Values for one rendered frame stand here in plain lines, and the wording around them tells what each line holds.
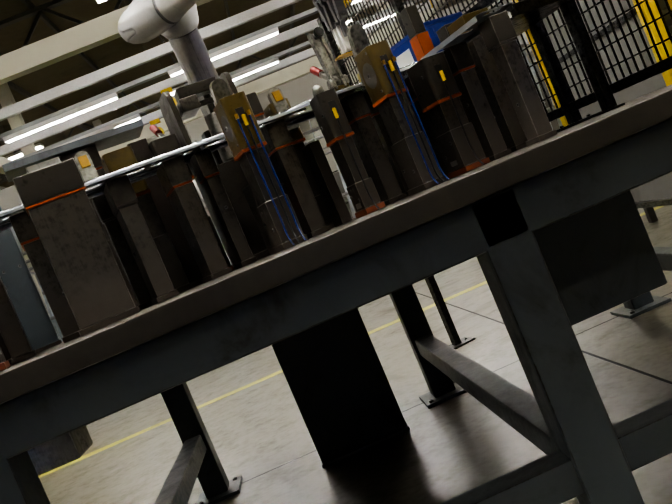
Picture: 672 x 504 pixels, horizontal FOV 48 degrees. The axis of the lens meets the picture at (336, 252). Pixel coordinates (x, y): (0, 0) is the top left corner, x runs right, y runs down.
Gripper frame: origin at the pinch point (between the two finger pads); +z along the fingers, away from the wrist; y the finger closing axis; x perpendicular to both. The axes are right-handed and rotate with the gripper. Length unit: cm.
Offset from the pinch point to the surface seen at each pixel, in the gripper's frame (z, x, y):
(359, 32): 4.0, -5.0, 18.1
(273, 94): 4.6, -18.4, -14.6
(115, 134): -1, -59, -27
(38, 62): -217, -14, -605
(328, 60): 0.6, 0.5, -14.9
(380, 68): 14.7, -7.3, 24.9
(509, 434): 113, 3, -6
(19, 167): -1, -84, -27
